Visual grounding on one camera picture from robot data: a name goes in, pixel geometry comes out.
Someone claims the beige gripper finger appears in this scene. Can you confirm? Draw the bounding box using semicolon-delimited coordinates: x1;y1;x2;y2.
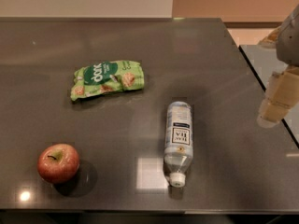
275;66;299;111
257;72;289;128

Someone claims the clear plastic water bottle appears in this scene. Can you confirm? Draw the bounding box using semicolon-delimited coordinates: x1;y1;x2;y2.
164;101;193;188

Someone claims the green snack bag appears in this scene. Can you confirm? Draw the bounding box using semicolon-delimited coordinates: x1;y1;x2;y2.
70;60;145;101

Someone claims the red apple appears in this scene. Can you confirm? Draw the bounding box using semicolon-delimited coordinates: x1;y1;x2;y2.
37;144;79;184

